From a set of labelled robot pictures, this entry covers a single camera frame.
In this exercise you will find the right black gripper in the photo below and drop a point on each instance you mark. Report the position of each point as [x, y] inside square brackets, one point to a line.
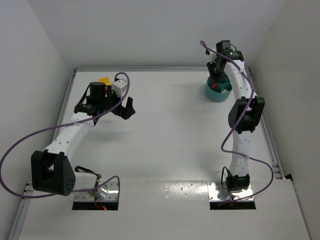
[216, 74]

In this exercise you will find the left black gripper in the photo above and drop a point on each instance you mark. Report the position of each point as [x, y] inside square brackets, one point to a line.
[119, 107]

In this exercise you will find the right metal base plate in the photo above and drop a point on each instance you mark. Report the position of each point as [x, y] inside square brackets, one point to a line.
[217, 193]

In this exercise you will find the metal base plate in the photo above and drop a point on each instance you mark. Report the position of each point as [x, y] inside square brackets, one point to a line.
[108, 193]
[217, 193]

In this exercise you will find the teal divided round container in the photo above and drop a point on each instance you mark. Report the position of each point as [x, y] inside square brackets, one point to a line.
[221, 93]

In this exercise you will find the yellow lego brick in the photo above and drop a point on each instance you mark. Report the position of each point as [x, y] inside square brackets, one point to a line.
[105, 80]

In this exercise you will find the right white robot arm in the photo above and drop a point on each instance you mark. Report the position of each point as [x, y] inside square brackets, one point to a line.
[227, 74]

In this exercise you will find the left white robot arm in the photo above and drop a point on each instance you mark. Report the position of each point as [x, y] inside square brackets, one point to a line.
[51, 168]

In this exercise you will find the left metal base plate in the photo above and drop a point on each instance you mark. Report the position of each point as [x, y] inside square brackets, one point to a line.
[108, 193]

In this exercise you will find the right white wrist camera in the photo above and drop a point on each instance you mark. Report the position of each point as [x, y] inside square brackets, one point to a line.
[212, 56]

